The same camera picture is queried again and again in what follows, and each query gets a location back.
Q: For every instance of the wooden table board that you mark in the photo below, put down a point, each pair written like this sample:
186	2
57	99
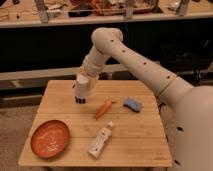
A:
118	126

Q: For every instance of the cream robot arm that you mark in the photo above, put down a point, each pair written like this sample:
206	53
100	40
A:
193	106

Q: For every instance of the orange ceramic plate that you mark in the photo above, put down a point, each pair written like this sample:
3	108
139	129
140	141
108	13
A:
50	139

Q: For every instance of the cream cylindrical gripper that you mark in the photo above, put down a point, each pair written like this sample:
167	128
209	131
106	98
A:
83	85

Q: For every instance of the orange toy carrot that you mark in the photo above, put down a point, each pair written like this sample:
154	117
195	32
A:
104	108

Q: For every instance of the white tube bottle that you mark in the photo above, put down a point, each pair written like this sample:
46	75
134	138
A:
103	135

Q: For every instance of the wooden background shelf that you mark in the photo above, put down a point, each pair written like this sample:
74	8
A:
36	13

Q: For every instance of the blue sponge eraser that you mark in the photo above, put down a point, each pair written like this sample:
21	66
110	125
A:
132	104

